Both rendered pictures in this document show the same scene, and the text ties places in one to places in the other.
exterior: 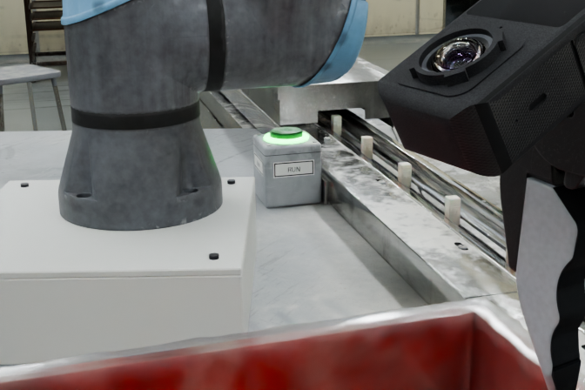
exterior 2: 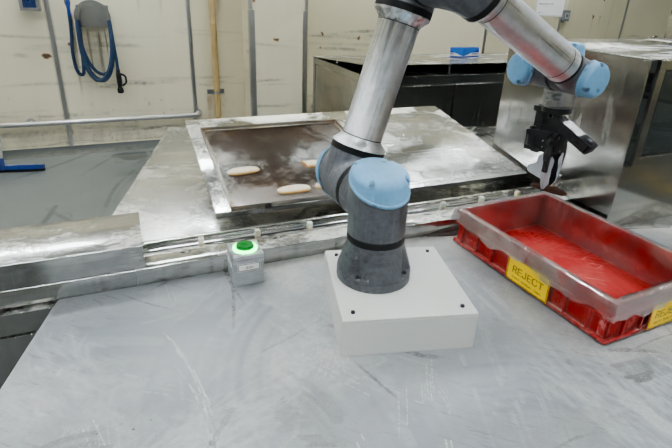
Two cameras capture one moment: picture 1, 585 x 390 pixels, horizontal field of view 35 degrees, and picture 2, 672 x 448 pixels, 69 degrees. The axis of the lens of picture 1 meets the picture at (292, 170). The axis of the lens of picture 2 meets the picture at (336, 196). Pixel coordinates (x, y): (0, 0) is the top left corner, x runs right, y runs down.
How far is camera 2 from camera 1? 1.47 m
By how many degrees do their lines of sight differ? 92
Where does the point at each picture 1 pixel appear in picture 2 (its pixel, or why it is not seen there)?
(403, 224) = (335, 234)
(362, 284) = not seen: hidden behind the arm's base
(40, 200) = (375, 302)
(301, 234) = (303, 270)
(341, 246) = (318, 260)
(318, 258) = not seen: hidden behind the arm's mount
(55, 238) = (423, 287)
